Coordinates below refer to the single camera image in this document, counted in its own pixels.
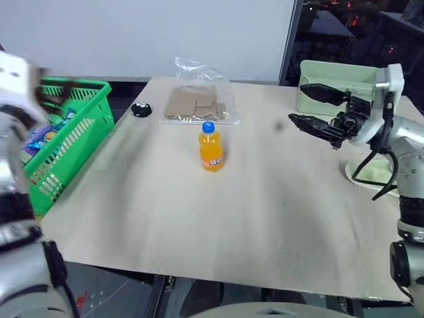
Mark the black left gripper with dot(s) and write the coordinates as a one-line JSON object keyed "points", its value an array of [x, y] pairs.
{"points": [[42, 99]]}

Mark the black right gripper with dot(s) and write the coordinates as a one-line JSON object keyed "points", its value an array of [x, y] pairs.
{"points": [[351, 121]]}

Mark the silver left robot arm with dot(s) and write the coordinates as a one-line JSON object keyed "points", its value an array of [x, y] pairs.
{"points": [[20, 281]]}

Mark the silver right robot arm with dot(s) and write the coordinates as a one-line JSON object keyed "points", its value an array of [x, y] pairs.
{"points": [[410, 139]]}

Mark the green plastic shopping basket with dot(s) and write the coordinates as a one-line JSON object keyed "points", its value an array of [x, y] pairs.
{"points": [[83, 129]]}

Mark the blue snack packet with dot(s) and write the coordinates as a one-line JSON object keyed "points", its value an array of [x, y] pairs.
{"points": [[69, 116]]}

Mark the pale green rectangular box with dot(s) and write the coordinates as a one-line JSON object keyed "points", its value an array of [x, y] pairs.
{"points": [[331, 74]]}

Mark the purple snack packet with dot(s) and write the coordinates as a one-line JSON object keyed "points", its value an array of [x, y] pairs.
{"points": [[44, 136]]}

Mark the black round toy with eyes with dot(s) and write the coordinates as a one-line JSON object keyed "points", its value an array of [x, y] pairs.
{"points": [[140, 110]]}

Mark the white and green plate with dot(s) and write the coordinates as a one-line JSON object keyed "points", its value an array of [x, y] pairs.
{"points": [[371, 175]]}

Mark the white partition panel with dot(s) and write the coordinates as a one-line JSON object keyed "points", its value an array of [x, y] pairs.
{"points": [[149, 36]]}

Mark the orange soda bottle blue cap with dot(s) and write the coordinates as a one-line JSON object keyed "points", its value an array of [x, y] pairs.
{"points": [[211, 152]]}

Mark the clear bag with cardboard pieces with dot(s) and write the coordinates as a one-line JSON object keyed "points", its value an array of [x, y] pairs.
{"points": [[198, 102]]}

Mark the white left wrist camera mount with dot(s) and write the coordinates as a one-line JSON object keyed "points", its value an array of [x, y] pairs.
{"points": [[13, 76]]}

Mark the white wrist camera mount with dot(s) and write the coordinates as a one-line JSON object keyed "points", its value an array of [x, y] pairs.
{"points": [[392, 83], [13, 76]]}

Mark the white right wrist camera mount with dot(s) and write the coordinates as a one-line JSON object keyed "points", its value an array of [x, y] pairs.
{"points": [[392, 83]]}

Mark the black metal table frame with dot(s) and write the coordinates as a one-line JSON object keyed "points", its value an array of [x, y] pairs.
{"points": [[164, 296]]}

